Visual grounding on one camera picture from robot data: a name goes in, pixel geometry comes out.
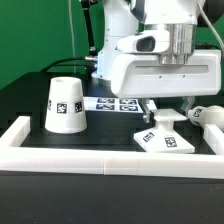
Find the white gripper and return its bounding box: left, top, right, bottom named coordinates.
left=111, top=50, right=221, bottom=123

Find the white lamp base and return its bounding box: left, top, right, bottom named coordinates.
left=134, top=109, right=195, bottom=153

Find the white lamp bulb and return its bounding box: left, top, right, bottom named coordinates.
left=188, top=105, right=224, bottom=129

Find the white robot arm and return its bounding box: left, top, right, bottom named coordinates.
left=92, top=0, right=224, bottom=109

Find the white lamp shade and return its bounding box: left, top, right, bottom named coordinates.
left=45, top=77, right=87, bottom=134

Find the marker tag sheet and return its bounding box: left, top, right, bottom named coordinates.
left=83, top=96, right=143, bottom=113

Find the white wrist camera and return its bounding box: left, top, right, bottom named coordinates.
left=116, top=30, right=170, bottom=54

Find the black cable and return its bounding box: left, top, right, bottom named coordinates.
left=40, top=56, right=98, bottom=73

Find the black hose on stand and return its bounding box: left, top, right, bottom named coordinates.
left=79, top=0, right=98, bottom=58

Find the white frame wall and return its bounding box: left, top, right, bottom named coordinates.
left=0, top=116, right=224, bottom=179

